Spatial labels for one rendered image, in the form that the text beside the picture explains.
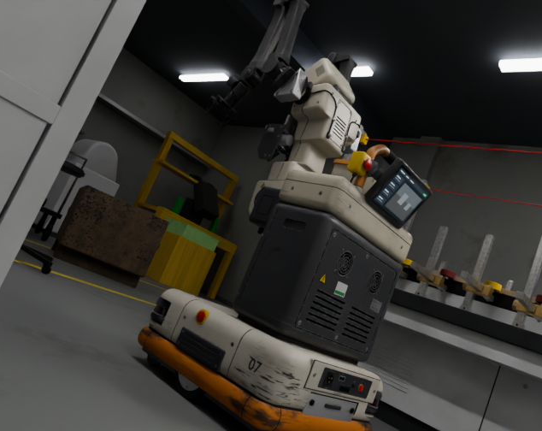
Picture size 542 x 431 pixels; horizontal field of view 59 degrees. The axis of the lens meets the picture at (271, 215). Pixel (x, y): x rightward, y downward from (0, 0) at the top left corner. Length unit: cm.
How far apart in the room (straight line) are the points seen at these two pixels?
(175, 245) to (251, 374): 535
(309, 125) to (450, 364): 154
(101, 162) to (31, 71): 654
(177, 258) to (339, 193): 540
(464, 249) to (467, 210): 52
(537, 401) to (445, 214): 430
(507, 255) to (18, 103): 593
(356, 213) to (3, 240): 108
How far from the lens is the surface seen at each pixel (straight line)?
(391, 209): 168
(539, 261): 262
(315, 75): 207
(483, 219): 655
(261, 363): 139
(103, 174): 732
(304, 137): 195
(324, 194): 149
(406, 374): 291
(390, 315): 278
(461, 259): 644
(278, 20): 224
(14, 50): 76
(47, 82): 77
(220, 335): 152
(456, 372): 282
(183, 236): 673
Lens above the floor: 38
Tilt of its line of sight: 9 degrees up
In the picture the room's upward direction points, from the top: 23 degrees clockwise
